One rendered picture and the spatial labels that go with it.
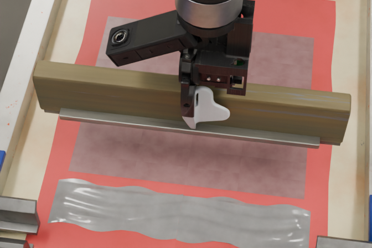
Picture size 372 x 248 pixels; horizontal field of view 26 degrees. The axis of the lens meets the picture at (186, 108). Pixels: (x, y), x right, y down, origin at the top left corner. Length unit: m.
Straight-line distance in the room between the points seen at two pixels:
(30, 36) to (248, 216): 0.45
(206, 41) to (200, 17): 0.07
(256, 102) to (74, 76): 0.23
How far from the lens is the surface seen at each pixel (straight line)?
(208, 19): 0.86
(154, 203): 1.14
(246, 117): 1.04
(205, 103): 1.00
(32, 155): 1.20
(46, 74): 1.05
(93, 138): 1.20
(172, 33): 0.92
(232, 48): 0.93
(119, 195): 1.14
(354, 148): 1.21
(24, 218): 1.10
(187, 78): 0.95
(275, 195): 1.15
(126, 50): 0.94
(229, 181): 1.16
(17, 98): 1.22
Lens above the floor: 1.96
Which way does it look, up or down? 55 degrees down
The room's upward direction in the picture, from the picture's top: straight up
